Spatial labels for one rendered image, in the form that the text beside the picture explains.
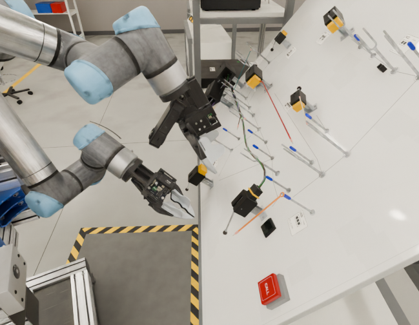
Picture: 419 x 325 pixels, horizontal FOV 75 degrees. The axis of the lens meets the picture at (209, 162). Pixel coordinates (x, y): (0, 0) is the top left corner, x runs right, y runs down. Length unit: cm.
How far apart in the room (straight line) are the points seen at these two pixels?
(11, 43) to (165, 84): 26
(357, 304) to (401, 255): 55
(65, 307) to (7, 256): 100
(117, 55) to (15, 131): 32
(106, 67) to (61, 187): 35
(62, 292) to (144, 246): 60
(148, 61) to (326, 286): 54
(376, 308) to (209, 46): 325
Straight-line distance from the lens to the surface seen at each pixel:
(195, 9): 148
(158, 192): 69
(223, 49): 376
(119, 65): 52
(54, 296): 185
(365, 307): 110
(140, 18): 54
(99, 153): 72
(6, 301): 81
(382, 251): 58
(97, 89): 51
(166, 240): 212
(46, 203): 74
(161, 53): 55
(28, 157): 73
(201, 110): 58
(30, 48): 61
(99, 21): 829
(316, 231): 66
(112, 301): 196
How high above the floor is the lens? 169
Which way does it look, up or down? 38 degrees down
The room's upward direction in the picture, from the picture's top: straight up
